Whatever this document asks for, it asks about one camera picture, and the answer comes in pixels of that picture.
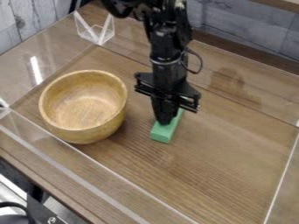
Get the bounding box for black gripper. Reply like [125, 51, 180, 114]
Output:
[135, 59, 202, 125]

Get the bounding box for green rectangular block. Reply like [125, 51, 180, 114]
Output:
[149, 108, 184, 144]

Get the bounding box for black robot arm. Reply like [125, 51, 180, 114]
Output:
[100, 0, 202, 125]

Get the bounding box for wooden bowl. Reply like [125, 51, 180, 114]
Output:
[39, 70, 127, 144]

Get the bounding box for clear acrylic enclosure wall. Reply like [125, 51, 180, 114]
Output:
[0, 18, 299, 224]

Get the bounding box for clear acrylic corner bracket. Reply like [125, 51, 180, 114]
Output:
[73, 11, 115, 46]

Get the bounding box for black metal bracket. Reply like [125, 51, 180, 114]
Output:
[27, 195, 59, 224]

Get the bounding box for black cable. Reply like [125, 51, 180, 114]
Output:
[0, 201, 31, 218]

